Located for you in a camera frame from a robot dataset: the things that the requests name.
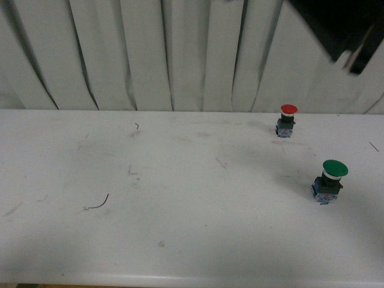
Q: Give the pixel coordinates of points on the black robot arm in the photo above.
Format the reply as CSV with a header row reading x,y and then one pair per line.
x,y
345,26

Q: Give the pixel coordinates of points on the green push button switch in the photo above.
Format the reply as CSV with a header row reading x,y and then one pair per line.
x,y
326,187

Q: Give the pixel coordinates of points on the curved wire scrap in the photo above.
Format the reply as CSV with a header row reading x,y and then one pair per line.
x,y
99,205

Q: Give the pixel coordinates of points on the white pleated curtain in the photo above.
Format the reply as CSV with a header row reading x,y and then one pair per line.
x,y
195,56

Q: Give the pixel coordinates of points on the red push button switch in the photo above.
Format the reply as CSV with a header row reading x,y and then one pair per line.
x,y
285,124

